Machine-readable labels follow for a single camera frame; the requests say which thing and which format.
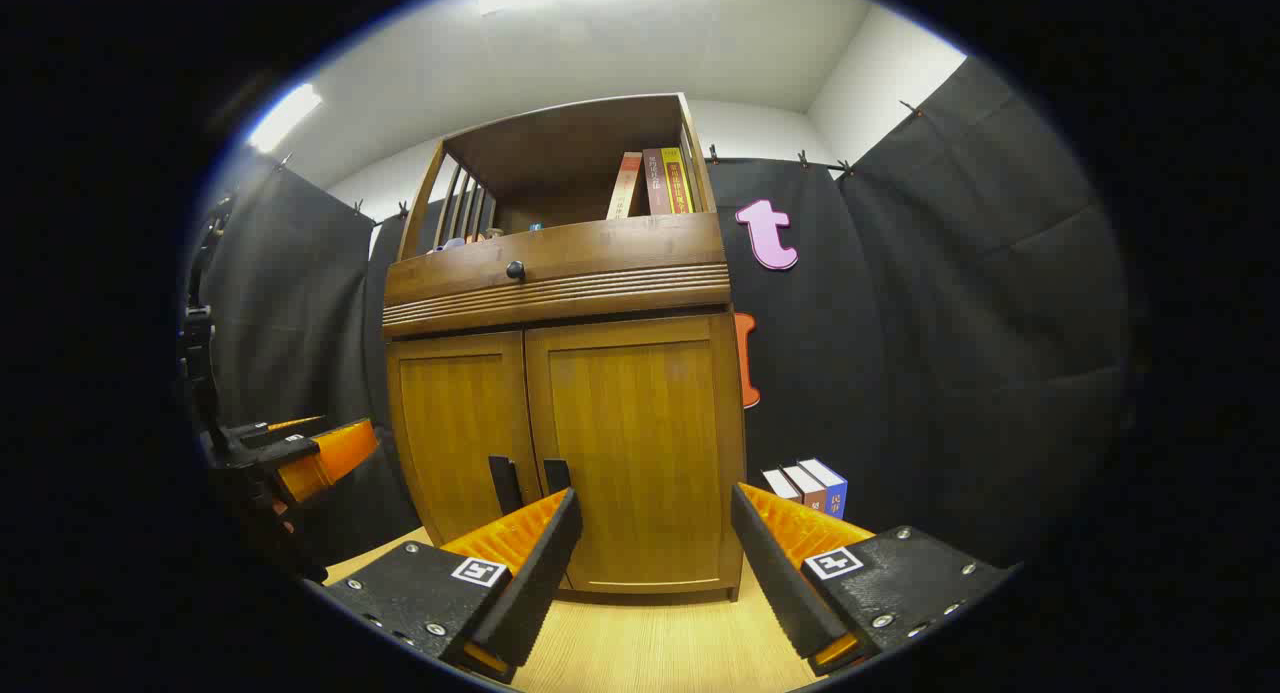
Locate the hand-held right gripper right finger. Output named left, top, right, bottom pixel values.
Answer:
left=730, top=483, right=1023, bottom=677

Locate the blue book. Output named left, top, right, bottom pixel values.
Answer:
left=798, top=458, right=849, bottom=521

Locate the wooden cabinet drawer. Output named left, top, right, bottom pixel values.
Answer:
left=384, top=213, right=728, bottom=309

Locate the wooden shoe cabinet door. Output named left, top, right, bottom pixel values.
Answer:
left=524, top=313, right=746, bottom=596
left=388, top=331, right=546, bottom=546

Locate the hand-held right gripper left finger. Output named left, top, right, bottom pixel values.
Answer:
left=322, top=488, right=584, bottom=686

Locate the black backdrop cloth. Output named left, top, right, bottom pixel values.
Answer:
left=190, top=58, right=1131, bottom=574

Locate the brown book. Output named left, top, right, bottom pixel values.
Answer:
left=642, top=148, right=673, bottom=216

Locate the ceiling light strip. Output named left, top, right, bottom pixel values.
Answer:
left=245, top=83, right=323, bottom=154

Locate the wooden double-door shoe cabinet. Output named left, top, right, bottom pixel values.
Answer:
left=382, top=93, right=749, bottom=604

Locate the red book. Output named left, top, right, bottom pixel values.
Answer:
left=606, top=152, right=644, bottom=221

